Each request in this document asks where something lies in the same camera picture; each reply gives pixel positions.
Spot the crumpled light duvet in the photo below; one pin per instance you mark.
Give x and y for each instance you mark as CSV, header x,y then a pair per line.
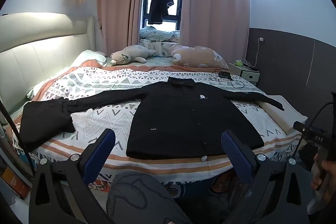
x,y
157,33

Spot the pink curtain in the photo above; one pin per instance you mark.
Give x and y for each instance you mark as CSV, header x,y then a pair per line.
x,y
215,3
115,3

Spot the patterned blanket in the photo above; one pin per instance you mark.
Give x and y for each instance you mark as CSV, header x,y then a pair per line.
x,y
105,82

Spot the white nightstand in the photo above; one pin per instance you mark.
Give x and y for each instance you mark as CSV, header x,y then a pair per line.
x,y
249,77

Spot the white padded headboard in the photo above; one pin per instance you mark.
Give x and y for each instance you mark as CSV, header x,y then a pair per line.
x,y
39,56

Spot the person's right hand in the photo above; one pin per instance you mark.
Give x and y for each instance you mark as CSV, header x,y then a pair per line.
x,y
329,176

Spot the beige pillow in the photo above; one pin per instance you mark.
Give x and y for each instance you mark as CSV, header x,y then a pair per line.
x,y
283,116

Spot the beige plush toy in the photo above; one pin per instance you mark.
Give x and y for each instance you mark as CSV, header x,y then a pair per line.
x,y
131,54

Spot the black jacket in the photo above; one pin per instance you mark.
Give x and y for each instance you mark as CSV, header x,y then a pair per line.
x,y
183,121

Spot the peach printed pillow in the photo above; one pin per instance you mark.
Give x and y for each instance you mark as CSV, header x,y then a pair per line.
x,y
199,57

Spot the pale green pillow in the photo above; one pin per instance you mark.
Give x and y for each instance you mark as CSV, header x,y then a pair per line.
x,y
89,57

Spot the black folded cloth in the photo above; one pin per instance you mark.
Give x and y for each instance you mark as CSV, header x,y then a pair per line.
x,y
44,121

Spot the black device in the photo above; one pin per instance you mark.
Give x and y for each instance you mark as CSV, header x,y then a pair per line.
x,y
225,75

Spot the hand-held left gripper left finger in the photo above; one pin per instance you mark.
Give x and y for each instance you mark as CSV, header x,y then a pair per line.
x,y
99,153

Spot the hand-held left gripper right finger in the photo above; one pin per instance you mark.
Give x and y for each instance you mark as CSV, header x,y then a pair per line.
x,y
236,155

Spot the green item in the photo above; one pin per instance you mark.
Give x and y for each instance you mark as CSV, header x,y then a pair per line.
x,y
239,63

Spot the orange box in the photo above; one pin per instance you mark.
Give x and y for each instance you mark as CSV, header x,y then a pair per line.
x,y
13,179

